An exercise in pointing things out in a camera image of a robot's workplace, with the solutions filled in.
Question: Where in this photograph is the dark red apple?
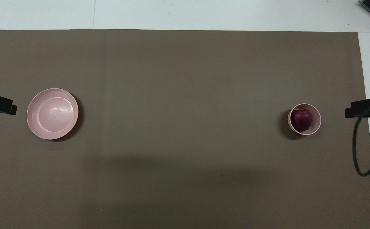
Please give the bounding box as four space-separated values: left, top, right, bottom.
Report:
292 109 311 132

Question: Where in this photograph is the pink bowl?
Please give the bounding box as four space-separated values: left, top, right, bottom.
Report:
288 103 322 136

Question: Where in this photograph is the pink plate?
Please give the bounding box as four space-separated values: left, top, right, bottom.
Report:
27 88 79 140

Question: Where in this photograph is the brown paper table mat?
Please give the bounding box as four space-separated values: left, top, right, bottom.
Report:
0 29 370 229

